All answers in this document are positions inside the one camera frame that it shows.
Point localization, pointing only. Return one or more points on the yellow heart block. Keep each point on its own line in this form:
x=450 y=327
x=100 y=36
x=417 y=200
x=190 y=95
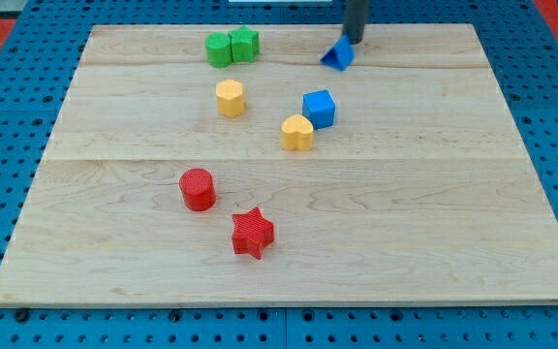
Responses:
x=297 y=133

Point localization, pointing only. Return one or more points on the blue cube block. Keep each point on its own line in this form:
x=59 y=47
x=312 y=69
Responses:
x=319 y=108

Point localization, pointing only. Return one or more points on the light wooden board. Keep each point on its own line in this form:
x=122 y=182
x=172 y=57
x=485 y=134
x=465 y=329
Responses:
x=422 y=193

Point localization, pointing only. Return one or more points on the red star block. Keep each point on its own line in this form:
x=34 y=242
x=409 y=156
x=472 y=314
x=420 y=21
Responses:
x=251 y=233

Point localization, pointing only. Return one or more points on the red cylinder block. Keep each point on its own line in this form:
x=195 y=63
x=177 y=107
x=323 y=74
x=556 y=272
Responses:
x=197 y=189

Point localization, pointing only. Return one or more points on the yellow hexagon block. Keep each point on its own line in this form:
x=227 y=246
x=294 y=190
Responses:
x=230 y=97

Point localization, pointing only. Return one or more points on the green star block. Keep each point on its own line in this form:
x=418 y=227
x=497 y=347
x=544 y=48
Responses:
x=245 y=44

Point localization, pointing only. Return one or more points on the blue triangular prism block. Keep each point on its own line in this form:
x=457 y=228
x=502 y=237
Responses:
x=340 y=55

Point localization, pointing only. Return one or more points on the green cylinder block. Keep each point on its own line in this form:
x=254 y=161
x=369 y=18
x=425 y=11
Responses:
x=218 y=50

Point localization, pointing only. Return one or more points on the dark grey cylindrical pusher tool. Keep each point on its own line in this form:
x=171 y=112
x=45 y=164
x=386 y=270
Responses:
x=355 y=17

